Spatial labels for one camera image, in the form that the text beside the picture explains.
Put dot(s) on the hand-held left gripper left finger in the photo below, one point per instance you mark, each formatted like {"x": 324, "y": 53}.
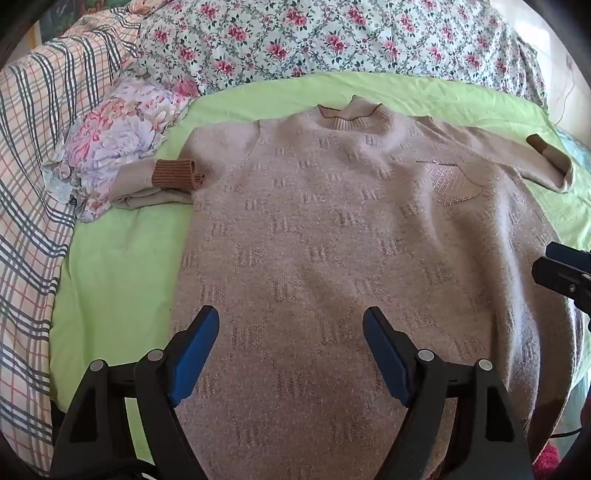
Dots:
{"x": 194, "y": 355}

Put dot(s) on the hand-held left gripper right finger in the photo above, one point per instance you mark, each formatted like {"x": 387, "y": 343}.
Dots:
{"x": 385, "y": 355}

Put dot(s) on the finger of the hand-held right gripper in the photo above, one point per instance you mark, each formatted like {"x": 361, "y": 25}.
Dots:
{"x": 561, "y": 277}
{"x": 570, "y": 254}

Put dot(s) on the beige knit sweater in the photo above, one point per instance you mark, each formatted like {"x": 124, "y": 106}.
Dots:
{"x": 323, "y": 230}

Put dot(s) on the light blue bed sheet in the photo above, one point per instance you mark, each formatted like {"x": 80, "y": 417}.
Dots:
{"x": 577, "y": 147}

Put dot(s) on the green bed sheet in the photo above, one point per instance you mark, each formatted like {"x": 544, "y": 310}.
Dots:
{"x": 120, "y": 277}

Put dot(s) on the person's maroon clothing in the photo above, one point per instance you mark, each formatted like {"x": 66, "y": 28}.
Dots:
{"x": 547, "y": 464}

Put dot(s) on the plaid blanket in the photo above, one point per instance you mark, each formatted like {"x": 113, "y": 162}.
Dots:
{"x": 27, "y": 184}

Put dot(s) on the large-flower pink pillow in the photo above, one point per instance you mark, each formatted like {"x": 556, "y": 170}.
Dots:
{"x": 120, "y": 124}

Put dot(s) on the rose print quilt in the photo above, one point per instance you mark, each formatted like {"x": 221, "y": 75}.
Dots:
{"x": 323, "y": 37}

